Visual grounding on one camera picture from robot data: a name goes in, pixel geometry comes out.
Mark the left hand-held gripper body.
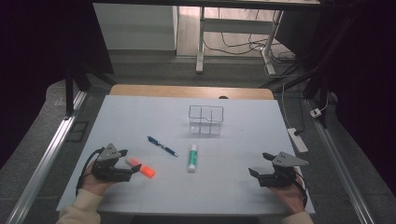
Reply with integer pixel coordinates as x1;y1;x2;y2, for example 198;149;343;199
91;143;134;183

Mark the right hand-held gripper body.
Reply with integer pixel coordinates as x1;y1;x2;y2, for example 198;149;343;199
257;151;310;189

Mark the orange highlighter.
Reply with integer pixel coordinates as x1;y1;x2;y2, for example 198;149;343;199
125;157;156;179

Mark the blue pen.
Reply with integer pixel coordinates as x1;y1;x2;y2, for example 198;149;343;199
147;135;179;159

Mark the clear plastic desk organizer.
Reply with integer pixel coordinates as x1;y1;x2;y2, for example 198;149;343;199
188;105;225;136

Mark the person's right hand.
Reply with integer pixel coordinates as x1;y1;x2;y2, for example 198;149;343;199
268;174;308;217

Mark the person's left hand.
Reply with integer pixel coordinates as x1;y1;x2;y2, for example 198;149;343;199
80;162;117;197

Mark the white power strip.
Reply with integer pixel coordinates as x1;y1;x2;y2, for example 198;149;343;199
286;127;309;154

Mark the white board table cover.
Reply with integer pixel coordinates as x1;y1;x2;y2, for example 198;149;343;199
56;94;317;217

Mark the white green glue stick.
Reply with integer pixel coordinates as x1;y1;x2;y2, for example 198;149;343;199
187;143;200;174

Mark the wooden table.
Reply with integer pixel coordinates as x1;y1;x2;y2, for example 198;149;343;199
108;83;276;101

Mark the black metal stand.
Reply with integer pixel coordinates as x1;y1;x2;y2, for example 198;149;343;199
259;12;356;129
63;60;117;120

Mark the white cabinet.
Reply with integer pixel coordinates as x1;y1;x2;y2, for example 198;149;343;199
92;3;179;52

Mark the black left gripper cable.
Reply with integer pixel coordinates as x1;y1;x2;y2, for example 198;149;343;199
75;147;106;197

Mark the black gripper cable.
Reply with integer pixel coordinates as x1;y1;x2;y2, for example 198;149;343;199
75;147;106;197
290;169;309;209

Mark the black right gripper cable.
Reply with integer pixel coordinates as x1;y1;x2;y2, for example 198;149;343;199
290;169;309;209

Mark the aluminium floor rail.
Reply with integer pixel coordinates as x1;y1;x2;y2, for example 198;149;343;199
5;89;89;224
304;98;376;224

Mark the tangle of black floor cables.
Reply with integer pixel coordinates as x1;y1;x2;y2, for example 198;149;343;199
203;8;297;64

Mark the white metal desk frame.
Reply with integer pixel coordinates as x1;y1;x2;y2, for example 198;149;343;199
194;6;285;76

